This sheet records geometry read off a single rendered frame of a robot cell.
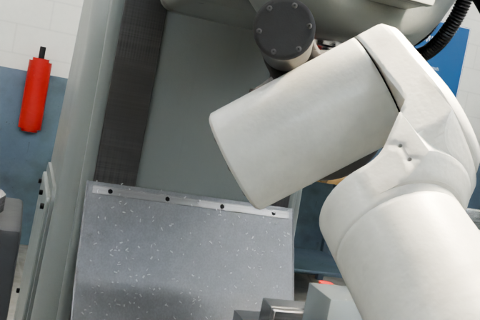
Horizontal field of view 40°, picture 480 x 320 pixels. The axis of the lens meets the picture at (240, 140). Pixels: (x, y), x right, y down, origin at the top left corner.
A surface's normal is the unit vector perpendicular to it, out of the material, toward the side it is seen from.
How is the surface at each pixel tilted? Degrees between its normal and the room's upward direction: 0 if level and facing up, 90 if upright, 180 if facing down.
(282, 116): 74
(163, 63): 90
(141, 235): 65
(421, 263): 52
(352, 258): 92
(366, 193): 59
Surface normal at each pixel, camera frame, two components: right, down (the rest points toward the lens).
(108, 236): 0.36, -0.33
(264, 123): -0.24, -0.28
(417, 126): -0.40, -0.63
